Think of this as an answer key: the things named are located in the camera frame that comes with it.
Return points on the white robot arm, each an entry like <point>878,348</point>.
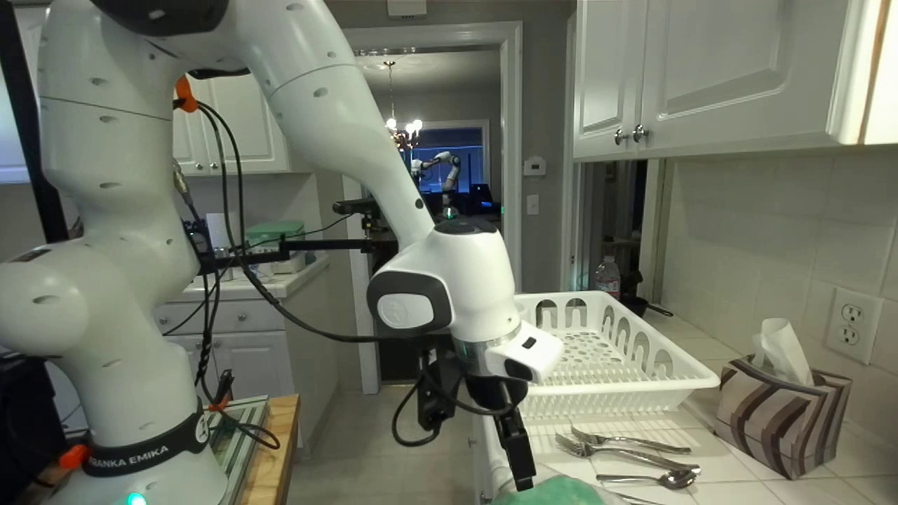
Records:
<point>109,79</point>

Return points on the white wall outlet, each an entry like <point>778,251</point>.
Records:
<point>855,323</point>

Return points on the wooden table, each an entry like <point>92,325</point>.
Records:
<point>267,471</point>

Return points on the white upper cabinets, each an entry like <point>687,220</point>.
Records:
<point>723,77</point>

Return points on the green towel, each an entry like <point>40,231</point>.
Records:
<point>555,492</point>

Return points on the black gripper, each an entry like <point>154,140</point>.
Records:
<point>447,384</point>

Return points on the white lower cabinet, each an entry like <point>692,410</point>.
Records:
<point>266,351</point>

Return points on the silver spoon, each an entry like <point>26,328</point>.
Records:
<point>673,481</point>

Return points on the white plastic dish rack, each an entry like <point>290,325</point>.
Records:
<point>612,360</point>

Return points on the striped tissue box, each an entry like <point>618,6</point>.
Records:
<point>777,408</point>

